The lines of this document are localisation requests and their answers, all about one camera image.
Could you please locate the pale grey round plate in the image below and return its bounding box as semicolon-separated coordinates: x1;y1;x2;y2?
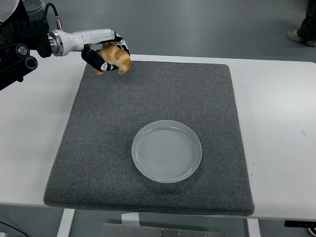
131;119;203;184

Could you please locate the black bar under table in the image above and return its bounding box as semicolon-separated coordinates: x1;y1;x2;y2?
284;220;316;228

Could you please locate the white label under table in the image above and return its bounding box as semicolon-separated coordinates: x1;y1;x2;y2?
120;212;141;227

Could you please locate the grey metal plate with screws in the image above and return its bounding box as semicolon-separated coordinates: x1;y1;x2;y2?
101;223;225;237

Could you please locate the dark waste bin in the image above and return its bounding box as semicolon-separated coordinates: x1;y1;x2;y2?
24;0;46;18

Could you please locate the person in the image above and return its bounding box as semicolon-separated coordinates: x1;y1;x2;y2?
287;0;316;47
0;0;28;25

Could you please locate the golden croissant bread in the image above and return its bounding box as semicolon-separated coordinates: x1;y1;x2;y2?
92;43;132;75

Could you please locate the grey felt mat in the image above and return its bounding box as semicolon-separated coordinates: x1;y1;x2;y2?
43;60;255;216

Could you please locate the white table leg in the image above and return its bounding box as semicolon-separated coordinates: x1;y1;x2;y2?
56;209;76;237
246;218;261;237

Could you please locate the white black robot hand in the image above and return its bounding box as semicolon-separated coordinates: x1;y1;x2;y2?
61;28;131;74

